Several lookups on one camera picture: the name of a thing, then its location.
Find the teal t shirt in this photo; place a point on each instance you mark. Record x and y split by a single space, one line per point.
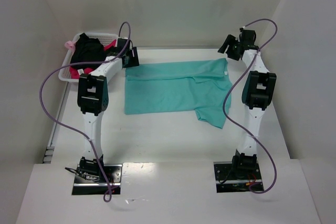
200 86

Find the light pink cloth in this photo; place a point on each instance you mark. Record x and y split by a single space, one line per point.
70 45

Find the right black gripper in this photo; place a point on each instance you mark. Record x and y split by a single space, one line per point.
230 46

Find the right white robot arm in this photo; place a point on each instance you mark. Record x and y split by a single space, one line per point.
256 96

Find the red pink t shirt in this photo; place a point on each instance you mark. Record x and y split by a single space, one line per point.
76 72

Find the base mounting plate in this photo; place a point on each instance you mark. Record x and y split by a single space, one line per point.
92 185
230 181

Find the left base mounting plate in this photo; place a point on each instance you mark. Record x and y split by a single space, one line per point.
92 185

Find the white plastic basket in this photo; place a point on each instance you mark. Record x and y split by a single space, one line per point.
104 38

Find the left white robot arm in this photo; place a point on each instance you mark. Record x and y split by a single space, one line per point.
93 100

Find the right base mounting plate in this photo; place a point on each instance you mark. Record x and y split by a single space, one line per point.
230 181

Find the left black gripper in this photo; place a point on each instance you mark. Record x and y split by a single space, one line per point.
134 57

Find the black t shirt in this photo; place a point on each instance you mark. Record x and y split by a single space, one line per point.
88 50

